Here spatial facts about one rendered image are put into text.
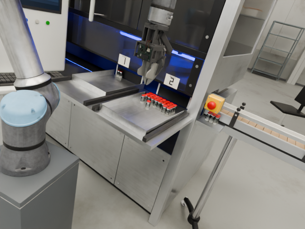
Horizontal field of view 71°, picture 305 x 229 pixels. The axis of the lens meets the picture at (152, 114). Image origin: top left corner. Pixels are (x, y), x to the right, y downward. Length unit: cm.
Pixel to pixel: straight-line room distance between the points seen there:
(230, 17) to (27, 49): 79
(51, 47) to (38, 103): 89
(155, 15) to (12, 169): 63
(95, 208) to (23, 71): 117
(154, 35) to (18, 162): 56
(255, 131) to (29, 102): 99
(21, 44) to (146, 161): 97
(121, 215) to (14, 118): 119
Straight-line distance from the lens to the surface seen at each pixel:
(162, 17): 71
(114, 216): 168
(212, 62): 107
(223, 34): 105
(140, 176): 151
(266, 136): 120
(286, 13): 1045
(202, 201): 155
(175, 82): 115
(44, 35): 153
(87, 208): 170
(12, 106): 70
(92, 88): 116
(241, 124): 120
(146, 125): 94
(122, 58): 134
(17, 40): 78
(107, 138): 158
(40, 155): 77
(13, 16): 78
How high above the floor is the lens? 134
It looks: 26 degrees down
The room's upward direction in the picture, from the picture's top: 15 degrees clockwise
